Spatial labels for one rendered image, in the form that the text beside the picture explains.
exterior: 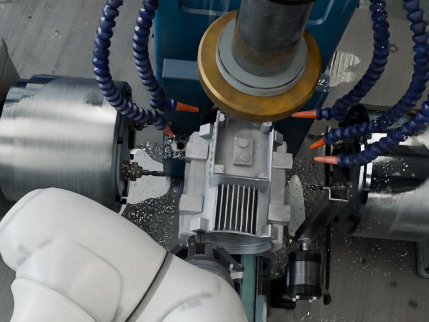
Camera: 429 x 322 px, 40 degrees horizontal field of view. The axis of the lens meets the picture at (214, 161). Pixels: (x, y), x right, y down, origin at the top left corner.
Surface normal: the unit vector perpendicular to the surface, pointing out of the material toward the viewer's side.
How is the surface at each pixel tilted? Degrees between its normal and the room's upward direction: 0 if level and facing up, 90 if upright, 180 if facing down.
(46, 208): 21
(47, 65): 0
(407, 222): 66
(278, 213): 0
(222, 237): 9
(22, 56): 0
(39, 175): 47
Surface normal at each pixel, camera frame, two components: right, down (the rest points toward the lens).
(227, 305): 0.56, -0.81
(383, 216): -0.02, 0.59
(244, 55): -0.70, 0.64
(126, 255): 0.43, -0.41
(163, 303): 0.00, -0.25
